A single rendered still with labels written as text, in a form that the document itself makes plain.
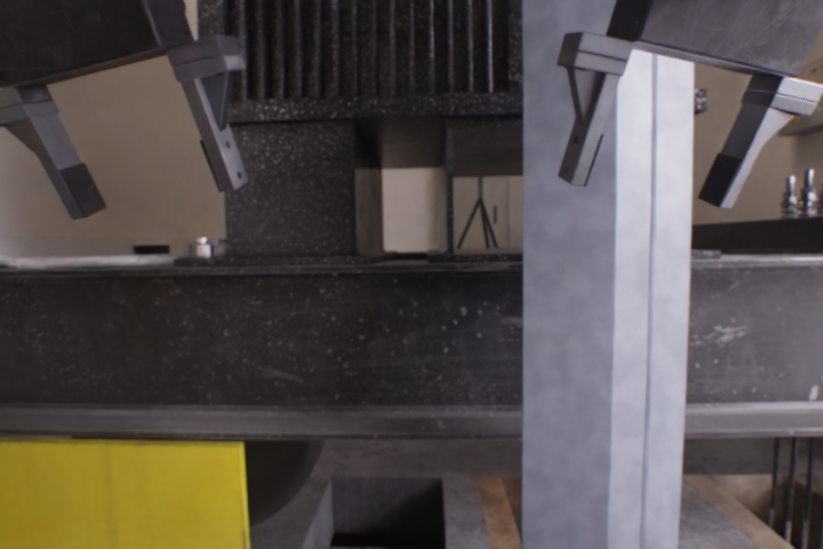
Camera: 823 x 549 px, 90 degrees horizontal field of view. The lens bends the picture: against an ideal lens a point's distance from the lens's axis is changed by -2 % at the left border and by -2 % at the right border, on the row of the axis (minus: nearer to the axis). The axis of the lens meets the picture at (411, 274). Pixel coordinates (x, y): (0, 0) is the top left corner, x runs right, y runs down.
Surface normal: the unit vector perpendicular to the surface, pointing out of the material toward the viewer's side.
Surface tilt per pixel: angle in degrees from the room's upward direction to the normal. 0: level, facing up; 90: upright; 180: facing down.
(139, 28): 113
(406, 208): 90
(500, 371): 90
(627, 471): 90
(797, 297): 90
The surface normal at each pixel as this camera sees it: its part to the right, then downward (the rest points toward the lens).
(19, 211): 1.00, -0.01
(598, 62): 0.08, 0.46
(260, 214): -0.04, 0.07
